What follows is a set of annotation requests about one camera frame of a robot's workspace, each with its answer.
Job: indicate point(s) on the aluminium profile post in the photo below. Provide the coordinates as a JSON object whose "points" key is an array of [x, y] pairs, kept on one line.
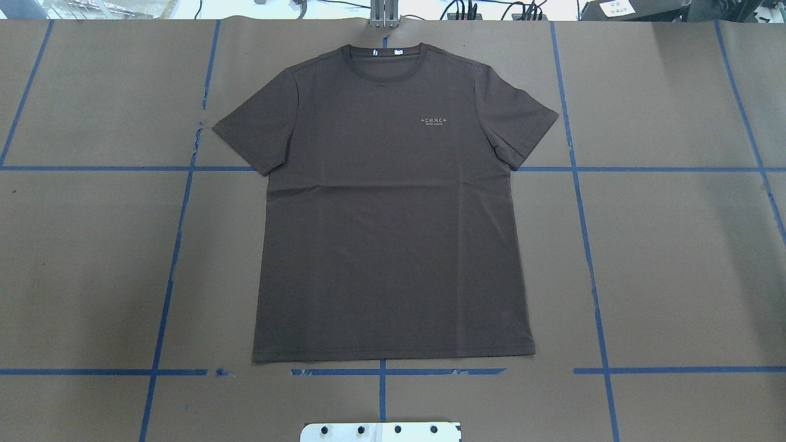
{"points": [[384, 14]]}

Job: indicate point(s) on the white metal base plate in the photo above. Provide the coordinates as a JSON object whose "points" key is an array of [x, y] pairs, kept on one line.
{"points": [[382, 431]]}

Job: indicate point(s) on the brown paper table cover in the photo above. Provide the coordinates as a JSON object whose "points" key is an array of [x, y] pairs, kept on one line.
{"points": [[641, 298]]}

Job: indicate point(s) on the black box with label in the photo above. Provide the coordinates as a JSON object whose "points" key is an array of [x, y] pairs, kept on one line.
{"points": [[634, 11]]}

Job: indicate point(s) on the dark brown t-shirt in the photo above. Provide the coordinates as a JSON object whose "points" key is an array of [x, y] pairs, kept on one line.
{"points": [[390, 230]]}

